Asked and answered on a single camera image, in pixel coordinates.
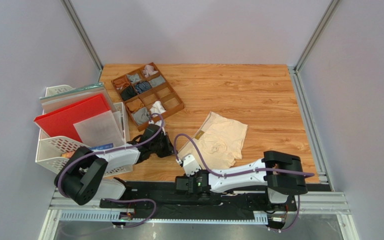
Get white underwear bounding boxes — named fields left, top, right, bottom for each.
left=149, top=100, right=166, bottom=115

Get beige boxer shorts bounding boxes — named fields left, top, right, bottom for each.
left=178, top=111, right=248, bottom=170

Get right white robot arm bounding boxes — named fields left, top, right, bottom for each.
left=175, top=150, right=313, bottom=204

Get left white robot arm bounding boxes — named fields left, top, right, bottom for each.
left=54, top=124, right=174, bottom=206

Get grey rolled cloth lower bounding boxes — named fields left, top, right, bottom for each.
left=132, top=107, right=151, bottom=126

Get grey rolled cloth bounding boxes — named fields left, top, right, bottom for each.
left=149, top=75, right=166, bottom=88
left=126, top=73, right=142, bottom=84
left=132, top=107, right=151, bottom=126

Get orange rolled cloth lower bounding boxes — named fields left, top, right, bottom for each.
left=125, top=98, right=145, bottom=113

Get orange rolled cloth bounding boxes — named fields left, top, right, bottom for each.
left=112, top=76, right=131, bottom=90
left=125, top=98, right=145, bottom=113

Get purple book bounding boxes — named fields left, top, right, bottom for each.
left=90, top=143, right=114, bottom=151

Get brown compartment organizer box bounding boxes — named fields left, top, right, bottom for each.
left=111, top=62, right=185, bottom=131

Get translucent white folder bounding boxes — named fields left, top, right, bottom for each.
left=73, top=110, right=125, bottom=147

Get striped blue rolled cloth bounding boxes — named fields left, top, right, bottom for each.
left=134, top=81, right=152, bottom=95

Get black rolled cloth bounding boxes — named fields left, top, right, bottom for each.
left=120, top=85, right=138, bottom=101

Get grey rolled cloth right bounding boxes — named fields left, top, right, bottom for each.
left=149, top=75, right=166, bottom=88

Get grey rolled cloth top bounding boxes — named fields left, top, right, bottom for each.
left=126, top=73, right=142, bottom=84

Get orange rolled cloth top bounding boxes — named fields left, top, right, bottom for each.
left=112, top=76, right=131, bottom=90

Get pink rolled cloth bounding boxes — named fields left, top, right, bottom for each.
left=141, top=64, right=159, bottom=78

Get red folder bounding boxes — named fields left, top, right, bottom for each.
left=33, top=93, right=111, bottom=142

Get grey folder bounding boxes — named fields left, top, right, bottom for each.
left=39, top=82, right=117, bottom=113

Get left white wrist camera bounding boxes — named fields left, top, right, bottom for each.
left=148, top=120, right=166, bottom=128

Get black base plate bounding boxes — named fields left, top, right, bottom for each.
left=99, top=181, right=297, bottom=215

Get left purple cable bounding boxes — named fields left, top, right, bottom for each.
left=56, top=113, right=165, bottom=197

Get white slotted cable duct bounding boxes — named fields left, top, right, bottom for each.
left=59, top=209, right=269, bottom=225

